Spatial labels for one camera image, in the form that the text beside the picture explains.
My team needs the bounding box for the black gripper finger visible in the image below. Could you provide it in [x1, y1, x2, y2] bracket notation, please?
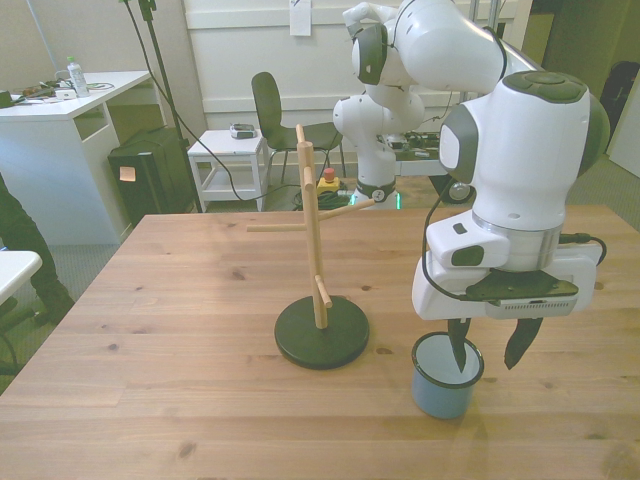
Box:
[503, 317, 545, 371]
[448, 317, 471, 374]

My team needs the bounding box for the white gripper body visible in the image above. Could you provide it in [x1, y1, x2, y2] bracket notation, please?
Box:
[411, 242, 599, 322]

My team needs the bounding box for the blue enamel mug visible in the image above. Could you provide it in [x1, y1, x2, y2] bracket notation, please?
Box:
[410, 332, 485, 420]

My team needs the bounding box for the wooden mug tree black base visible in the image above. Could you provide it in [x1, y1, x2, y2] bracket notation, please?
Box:
[246, 123, 376, 371]

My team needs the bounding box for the white wheeled cart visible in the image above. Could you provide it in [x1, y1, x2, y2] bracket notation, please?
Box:
[382, 129, 476, 206]

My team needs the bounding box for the yellow emergency stop button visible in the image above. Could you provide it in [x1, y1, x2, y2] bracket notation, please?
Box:
[316, 167, 342, 195]

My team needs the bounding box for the dark grey chair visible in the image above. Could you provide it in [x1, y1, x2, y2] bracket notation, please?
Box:
[250, 71, 346, 184]

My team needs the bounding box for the white side table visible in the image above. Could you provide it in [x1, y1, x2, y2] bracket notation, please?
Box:
[187, 128, 270, 214]

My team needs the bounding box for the white paper sheet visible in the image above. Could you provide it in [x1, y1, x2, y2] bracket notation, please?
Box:
[289, 0, 312, 37]

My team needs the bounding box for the black computer tower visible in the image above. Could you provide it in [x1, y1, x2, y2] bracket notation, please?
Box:
[107, 127, 199, 229]

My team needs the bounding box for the white desk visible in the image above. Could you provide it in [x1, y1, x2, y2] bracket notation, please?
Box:
[0, 69, 154, 247]

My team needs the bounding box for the person's dark trouser leg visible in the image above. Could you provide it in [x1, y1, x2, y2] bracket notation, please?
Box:
[0, 172, 76, 321]

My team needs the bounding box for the clear plastic bottle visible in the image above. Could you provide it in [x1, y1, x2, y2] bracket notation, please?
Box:
[66, 55, 91, 99]

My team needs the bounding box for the white rounded tabletop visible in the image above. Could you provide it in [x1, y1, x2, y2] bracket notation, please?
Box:
[0, 249, 43, 306]

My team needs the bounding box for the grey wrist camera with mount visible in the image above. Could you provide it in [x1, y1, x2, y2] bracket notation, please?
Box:
[464, 272, 581, 320]

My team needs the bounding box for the black coiled cable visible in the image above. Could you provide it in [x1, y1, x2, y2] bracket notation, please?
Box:
[292, 187, 359, 211]

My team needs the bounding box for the black stand cable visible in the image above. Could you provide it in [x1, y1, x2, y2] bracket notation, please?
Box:
[119, 0, 306, 204]

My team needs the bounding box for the black camera stand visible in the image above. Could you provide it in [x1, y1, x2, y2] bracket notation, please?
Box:
[117, 0, 205, 214]

